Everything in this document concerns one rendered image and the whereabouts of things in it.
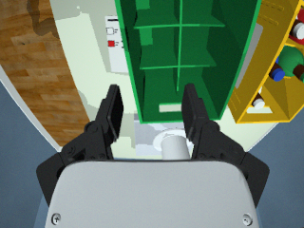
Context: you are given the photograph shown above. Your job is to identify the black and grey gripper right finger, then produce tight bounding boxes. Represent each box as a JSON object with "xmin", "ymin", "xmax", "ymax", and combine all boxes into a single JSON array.
[{"xmin": 181, "ymin": 84, "xmax": 270, "ymax": 208}]

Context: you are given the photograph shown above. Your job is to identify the green divided crate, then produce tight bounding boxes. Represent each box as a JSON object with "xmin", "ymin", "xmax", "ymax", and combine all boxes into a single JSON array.
[{"xmin": 115, "ymin": 0, "xmax": 262, "ymax": 124}]

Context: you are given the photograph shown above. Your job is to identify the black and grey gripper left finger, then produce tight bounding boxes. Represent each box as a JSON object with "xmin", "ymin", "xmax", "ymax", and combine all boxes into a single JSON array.
[{"xmin": 36, "ymin": 85, "xmax": 124, "ymax": 208}]

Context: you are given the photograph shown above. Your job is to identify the white paper strip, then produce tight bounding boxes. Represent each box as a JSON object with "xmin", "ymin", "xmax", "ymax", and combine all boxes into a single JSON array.
[{"xmin": 105, "ymin": 16, "xmax": 128, "ymax": 72}]

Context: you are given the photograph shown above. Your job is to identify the blue bottle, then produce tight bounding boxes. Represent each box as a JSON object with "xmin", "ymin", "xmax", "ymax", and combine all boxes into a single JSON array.
[{"xmin": 268, "ymin": 56, "xmax": 285, "ymax": 82}]

